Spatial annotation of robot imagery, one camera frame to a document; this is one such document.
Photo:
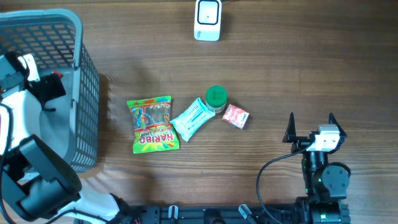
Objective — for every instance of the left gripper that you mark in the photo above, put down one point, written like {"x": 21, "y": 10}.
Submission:
{"x": 56, "y": 86}

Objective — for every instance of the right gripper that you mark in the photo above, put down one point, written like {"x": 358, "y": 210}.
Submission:
{"x": 290, "y": 135}

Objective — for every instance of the red Nescafe stick sachet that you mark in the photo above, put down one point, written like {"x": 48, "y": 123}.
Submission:
{"x": 60, "y": 75}

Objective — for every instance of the green lid jar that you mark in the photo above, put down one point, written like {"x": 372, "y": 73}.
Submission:
{"x": 216, "y": 98}

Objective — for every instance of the green Haribo worms bag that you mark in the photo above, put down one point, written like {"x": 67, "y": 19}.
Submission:
{"x": 152, "y": 127}

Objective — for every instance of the mint wet wipes pack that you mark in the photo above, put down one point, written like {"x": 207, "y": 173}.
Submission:
{"x": 187, "y": 123}

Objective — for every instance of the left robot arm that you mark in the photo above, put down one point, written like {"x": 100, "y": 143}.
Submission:
{"x": 35, "y": 181}

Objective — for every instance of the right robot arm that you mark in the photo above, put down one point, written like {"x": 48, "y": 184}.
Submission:
{"x": 326, "y": 182}

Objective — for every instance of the white barcode scanner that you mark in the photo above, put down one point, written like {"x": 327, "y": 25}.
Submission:
{"x": 207, "y": 20}

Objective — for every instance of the grey plastic shopping basket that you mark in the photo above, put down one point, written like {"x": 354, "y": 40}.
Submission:
{"x": 54, "y": 37}

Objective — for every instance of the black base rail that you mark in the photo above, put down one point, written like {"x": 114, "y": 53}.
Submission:
{"x": 284, "y": 213}

